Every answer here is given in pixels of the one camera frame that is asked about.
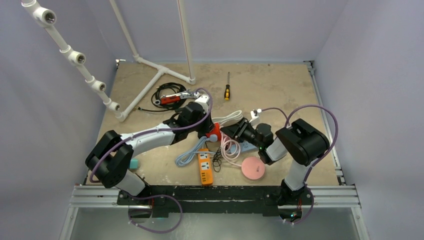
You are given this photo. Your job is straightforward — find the red cube socket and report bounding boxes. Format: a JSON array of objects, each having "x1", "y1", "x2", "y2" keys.
[{"x1": 205, "y1": 122, "x2": 222, "y2": 142}]

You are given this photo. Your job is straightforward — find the grey blue plug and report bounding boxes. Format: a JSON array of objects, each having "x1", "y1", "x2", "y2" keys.
[{"x1": 208, "y1": 134, "x2": 218, "y2": 143}]

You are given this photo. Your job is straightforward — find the light blue power strip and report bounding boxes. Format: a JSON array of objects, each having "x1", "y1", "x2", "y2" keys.
[{"x1": 227, "y1": 141, "x2": 258, "y2": 155}]

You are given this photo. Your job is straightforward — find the light blue cable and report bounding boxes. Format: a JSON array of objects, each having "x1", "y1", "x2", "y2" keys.
[{"x1": 174, "y1": 136, "x2": 208, "y2": 167}]

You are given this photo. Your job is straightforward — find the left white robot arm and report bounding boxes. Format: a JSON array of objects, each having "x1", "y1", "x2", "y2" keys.
[{"x1": 85, "y1": 101, "x2": 215, "y2": 205}]

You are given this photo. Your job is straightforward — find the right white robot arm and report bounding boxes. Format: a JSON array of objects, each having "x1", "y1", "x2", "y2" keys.
[{"x1": 221, "y1": 118, "x2": 332, "y2": 204}]

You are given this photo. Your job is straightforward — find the pink round disc charger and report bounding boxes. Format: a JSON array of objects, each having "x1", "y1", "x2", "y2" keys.
[{"x1": 241, "y1": 156, "x2": 266, "y2": 180}]

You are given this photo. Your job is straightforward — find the yellow black screwdriver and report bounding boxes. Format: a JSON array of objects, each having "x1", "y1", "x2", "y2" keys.
[{"x1": 224, "y1": 72, "x2": 231, "y2": 101}]

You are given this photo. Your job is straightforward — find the orange power strip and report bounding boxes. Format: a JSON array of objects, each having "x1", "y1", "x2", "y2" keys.
[{"x1": 197, "y1": 148, "x2": 214, "y2": 186}]

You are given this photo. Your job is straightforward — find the teal small block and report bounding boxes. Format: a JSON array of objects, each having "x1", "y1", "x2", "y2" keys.
[{"x1": 128, "y1": 158, "x2": 139, "y2": 170}]

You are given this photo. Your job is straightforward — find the white cable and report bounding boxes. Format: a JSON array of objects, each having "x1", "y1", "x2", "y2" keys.
[{"x1": 211, "y1": 109, "x2": 244, "y2": 126}]

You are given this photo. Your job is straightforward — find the pink cable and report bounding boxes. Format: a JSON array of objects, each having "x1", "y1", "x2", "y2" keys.
[{"x1": 220, "y1": 134, "x2": 243, "y2": 168}]

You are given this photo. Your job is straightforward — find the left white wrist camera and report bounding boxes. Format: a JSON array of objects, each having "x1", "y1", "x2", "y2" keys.
[{"x1": 194, "y1": 94, "x2": 211, "y2": 109}]

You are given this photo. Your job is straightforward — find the thin black wire tangle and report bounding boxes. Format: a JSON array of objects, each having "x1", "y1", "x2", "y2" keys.
[{"x1": 211, "y1": 148, "x2": 223, "y2": 173}]

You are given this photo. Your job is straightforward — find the coiled black cable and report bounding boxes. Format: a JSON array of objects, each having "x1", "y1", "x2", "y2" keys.
[{"x1": 137, "y1": 82, "x2": 188, "y2": 114}]

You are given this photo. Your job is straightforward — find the red handled adjustable wrench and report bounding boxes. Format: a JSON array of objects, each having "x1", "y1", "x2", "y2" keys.
[{"x1": 153, "y1": 91, "x2": 194, "y2": 106}]

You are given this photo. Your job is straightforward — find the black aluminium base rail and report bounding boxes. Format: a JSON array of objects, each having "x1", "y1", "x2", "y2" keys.
[{"x1": 70, "y1": 184, "x2": 362, "y2": 218}]

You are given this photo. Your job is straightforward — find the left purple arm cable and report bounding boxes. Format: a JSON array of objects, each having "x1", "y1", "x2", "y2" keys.
[{"x1": 88, "y1": 87, "x2": 214, "y2": 235}]

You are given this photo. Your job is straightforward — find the white PVC pipe frame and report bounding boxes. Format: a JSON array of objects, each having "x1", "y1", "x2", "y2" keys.
[{"x1": 19, "y1": 0, "x2": 196, "y2": 122}]

